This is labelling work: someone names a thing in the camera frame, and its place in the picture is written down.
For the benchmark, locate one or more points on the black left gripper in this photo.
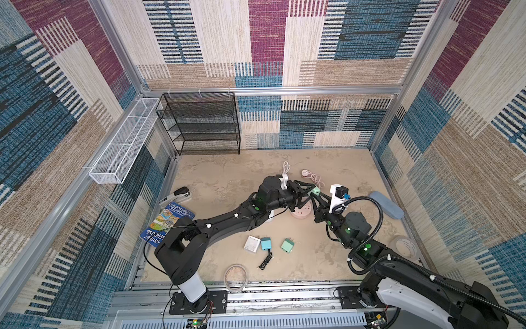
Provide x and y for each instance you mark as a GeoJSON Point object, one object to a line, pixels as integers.
{"type": "Point", "coordinates": [295, 193]}

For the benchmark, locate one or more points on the black grey stapler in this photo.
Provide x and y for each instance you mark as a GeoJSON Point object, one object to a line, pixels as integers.
{"type": "Point", "coordinates": [180, 195]}

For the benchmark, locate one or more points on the green charger plug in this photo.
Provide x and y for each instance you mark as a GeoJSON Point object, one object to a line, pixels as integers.
{"type": "Point", "coordinates": [315, 191]}
{"type": "Point", "coordinates": [287, 246]}

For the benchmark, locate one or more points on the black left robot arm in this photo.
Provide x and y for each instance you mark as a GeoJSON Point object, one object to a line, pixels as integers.
{"type": "Point", "coordinates": [181, 251]}

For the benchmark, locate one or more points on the white flat charger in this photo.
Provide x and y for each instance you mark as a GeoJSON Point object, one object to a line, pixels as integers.
{"type": "Point", "coordinates": [252, 244]}

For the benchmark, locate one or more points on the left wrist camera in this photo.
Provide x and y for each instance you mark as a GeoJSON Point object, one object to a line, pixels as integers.
{"type": "Point", "coordinates": [284, 180]}

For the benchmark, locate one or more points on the blue grey glasses case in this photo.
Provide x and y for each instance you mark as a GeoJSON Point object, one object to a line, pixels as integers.
{"type": "Point", "coordinates": [388, 206]}

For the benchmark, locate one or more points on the white wire mesh basket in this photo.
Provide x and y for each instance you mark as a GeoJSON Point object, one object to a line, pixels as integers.
{"type": "Point", "coordinates": [115, 163]}

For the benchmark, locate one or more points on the black wire shelf rack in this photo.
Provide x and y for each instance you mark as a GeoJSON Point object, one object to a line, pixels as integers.
{"type": "Point", "coordinates": [201, 123]}

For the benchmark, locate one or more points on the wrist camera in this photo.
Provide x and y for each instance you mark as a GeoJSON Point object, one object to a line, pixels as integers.
{"type": "Point", "coordinates": [284, 180]}
{"type": "Point", "coordinates": [339, 197]}

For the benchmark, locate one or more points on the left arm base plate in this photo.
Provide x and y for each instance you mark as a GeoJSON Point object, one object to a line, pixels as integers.
{"type": "Point", "coordinates": [212, 301]}

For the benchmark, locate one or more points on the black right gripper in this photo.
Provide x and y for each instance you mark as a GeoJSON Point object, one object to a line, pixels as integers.
{"type": "Point", "coordinates": [322, 210]}

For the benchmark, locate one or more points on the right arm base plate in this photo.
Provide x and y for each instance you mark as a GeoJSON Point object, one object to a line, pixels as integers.
{"type": "Point", "coordinates": [357, 297]}

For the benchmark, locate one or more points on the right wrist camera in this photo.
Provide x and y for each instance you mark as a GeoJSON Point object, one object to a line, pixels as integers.
{"type": "Point", "coordinates": [339, 197]}

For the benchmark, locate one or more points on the pink round power strip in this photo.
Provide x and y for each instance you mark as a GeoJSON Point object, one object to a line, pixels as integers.
{"type": "Point", "coordinates": [304, 212]}

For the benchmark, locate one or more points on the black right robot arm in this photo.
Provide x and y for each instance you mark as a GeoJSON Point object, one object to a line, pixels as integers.
{"type": "Point", "coordinates": [395, 281]}

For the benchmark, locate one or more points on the blue illustrated book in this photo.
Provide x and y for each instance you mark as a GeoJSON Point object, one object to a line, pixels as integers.
{"type": "Point", "coordinates": [168, 217]}

